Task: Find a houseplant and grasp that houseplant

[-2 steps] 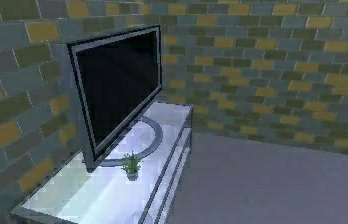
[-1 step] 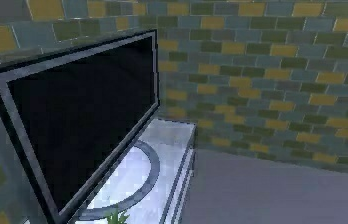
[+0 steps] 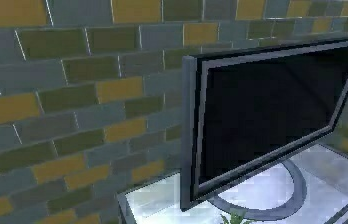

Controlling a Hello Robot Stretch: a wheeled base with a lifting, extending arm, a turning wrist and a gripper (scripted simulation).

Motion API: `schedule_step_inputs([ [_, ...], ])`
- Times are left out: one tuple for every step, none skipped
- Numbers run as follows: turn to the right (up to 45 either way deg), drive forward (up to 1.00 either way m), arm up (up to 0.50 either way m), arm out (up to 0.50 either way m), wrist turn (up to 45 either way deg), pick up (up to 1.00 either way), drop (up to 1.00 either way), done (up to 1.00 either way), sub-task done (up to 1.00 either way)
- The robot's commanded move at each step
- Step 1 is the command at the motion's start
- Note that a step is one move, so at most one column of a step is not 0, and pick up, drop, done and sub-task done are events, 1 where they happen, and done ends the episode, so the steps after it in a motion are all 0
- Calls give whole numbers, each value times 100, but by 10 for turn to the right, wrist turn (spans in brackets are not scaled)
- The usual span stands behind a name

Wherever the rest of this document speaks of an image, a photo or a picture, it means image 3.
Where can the green houseplant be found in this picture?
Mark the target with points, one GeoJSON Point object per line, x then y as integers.
{"type": "Point", "coordinates": [235, 219]}

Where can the black flat television set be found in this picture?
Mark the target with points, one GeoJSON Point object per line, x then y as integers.
{"type": "Point", "coordinates": [265, 113]}

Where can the glass top tv stand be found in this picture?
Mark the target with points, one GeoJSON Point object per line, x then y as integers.
{"type": "Point", "coordinates": [318, 186]}

